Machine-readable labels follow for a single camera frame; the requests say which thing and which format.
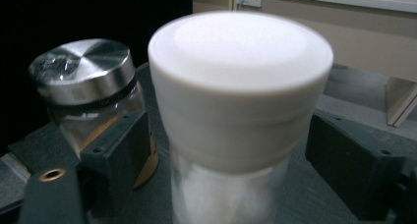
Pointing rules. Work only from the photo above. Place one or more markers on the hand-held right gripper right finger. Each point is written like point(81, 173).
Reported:
point(354, 171)

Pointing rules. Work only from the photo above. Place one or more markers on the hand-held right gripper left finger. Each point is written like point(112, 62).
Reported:
point(114, 158)

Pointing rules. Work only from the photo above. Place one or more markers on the black metal-legged shelf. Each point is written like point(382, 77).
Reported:
point(296, 191)

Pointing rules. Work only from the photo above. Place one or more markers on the glass jar with metal lid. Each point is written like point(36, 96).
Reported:
point(82, 70)

